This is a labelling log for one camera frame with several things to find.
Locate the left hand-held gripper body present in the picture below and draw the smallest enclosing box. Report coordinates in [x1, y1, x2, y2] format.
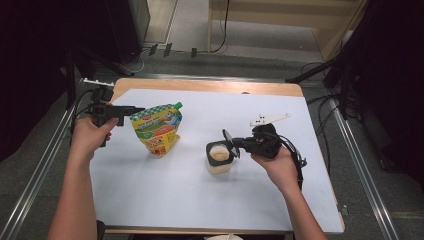
[82, 77, 127, 148]

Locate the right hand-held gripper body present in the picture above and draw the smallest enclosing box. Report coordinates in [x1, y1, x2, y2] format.
[248, 112, 292, 160]

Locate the clear jar with black lid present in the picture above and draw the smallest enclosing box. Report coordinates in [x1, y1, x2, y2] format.
[204, 128, 242, 176]

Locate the yellow green spout pouch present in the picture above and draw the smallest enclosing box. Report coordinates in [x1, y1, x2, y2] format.
[129, 101, 184, 158]

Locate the person's right hand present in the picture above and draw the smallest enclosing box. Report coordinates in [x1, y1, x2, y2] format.
[250, 146, 299, 195]

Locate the person's left hand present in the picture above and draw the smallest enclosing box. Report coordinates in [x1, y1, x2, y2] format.
[68, 114, 120, 163]

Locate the black cabinet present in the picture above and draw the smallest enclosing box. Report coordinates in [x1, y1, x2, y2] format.
[71, 0, 151, 66]

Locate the black curtain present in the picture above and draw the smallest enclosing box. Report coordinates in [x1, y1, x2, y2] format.
[0, 0, 73, 161]
[333, 0, 424, 188]

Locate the black stand leg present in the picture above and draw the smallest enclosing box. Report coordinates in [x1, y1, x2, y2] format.
[285, 58, 338, 84]

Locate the dark cloth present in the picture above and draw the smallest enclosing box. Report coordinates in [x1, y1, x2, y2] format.
[96, 219, 106, 240]

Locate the left hand-held gripper cable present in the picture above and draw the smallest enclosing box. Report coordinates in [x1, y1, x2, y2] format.
[69, 88, 96, 146]

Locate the hand-held gripper cable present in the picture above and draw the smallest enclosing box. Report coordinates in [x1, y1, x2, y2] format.
[69, 88, 96, 146]
[278, 133, 308, 191]

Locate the white floor cable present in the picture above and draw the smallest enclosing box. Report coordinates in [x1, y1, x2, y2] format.
[119, 48, 149, 74]

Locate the right hand-held gripper cable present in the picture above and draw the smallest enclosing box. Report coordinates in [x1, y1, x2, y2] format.
[278, 133, 308, 191]

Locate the black floor cable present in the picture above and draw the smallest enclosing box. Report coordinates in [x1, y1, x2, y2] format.
[306, 94, 341, 166]

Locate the metal floor rail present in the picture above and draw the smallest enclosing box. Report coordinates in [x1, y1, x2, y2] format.
[93, 73, 331, 84]
[0, 78, 84, 240]
[328, 96, 400, 240]

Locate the black hanging cable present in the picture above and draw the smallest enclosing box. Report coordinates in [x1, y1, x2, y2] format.
[196, 0, 231, 54]

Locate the wooden frame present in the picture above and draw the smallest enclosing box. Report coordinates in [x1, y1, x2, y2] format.
[207, 0, 368, 63]

